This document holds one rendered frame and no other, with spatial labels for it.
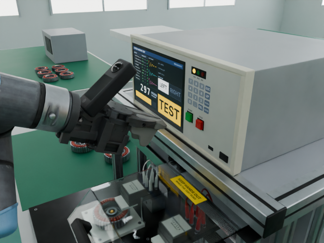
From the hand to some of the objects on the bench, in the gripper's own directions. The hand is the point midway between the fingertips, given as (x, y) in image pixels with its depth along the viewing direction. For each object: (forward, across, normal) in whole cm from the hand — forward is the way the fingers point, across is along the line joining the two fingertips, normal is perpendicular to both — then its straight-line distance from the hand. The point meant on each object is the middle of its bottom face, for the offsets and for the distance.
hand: (162, 121), depth 60 cm
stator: (+28, -57, -35) cm, 72 cm away
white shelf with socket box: (+66, -99, -18) cm, 120 cm away
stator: (+19, -73, -39) cm, 85 cm away
